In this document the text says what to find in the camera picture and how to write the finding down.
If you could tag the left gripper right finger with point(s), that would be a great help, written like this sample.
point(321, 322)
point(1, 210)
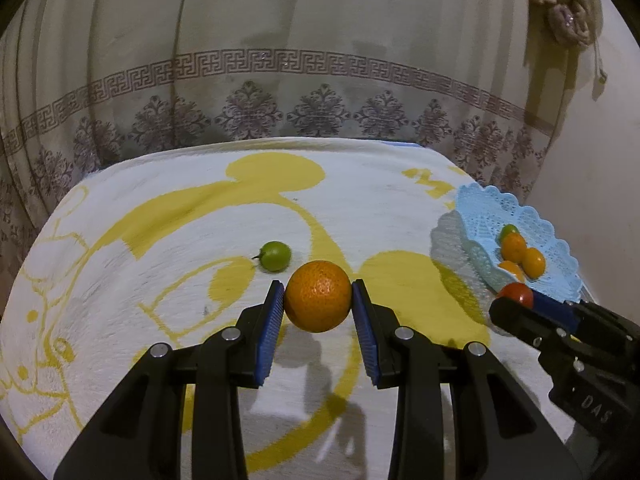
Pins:
point(397, 356)

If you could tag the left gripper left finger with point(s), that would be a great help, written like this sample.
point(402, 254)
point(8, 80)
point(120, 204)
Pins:
point(238, 356)

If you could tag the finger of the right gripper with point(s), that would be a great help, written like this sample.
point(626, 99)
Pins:
point(567, 314)
point(523, 323)

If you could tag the red cherry tomato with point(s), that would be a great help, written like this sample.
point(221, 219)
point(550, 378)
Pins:
point(519, 293)

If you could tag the small orange tomato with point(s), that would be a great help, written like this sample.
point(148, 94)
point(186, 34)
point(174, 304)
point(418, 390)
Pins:
point(513, 248)

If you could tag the green tomato with stem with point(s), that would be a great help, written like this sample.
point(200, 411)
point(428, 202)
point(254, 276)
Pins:
point(274, 256)

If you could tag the orange kumquat in basket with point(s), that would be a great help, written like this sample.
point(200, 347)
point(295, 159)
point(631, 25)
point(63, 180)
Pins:
point(533, 263)

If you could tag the green tomato in basket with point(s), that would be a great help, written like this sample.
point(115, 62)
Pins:
point(507, 230)

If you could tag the light blue lace plastic basket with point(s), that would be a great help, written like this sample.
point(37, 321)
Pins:
point(484, 212)

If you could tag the white yellow patterned towel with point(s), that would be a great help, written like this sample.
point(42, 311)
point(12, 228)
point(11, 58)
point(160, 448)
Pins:
point(162, 249)

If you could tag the curtain tieback tassel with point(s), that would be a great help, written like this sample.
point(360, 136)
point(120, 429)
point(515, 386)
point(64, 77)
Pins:
point(575, 24)

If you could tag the beige patterned curtain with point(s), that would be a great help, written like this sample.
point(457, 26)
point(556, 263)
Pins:
point(86, 84)

